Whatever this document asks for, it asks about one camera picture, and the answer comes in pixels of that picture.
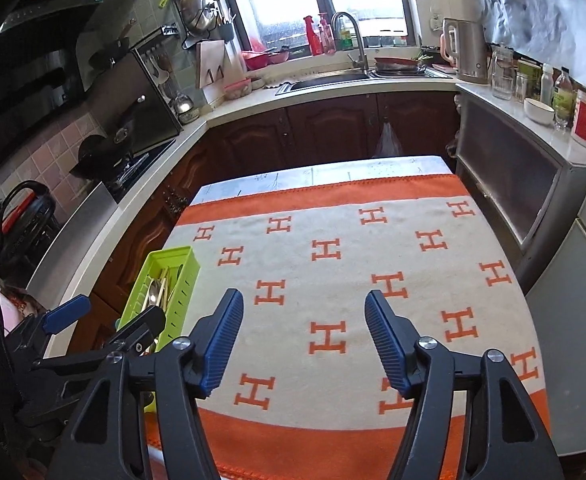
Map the chrome sink faucet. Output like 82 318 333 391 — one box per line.
331 11 370 75

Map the glass jar on counter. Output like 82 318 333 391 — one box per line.
490 46 514 101

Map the orange white H-pattern cloth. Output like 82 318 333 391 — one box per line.
167 174 549 479

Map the white bowl on counter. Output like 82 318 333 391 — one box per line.
524 98 554 126

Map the steel kettle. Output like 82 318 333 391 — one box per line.
440 18 488 84

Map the grey cabinet appliance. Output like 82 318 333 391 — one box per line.
456 82 586 292

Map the red spray bottle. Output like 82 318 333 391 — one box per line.
304 15 323 56

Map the hanging steel pot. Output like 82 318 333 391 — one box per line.
179 0 217 36

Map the green plastic utensil tray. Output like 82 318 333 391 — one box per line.
117 246 201 350

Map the red white box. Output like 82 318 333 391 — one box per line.
570 90 586 148

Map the black wok on stove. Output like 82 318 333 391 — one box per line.
70 94 146 182

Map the clear plastic bottle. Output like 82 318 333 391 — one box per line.
552 67 576 128

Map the large steel spoon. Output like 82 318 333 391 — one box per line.
142 280 163 310

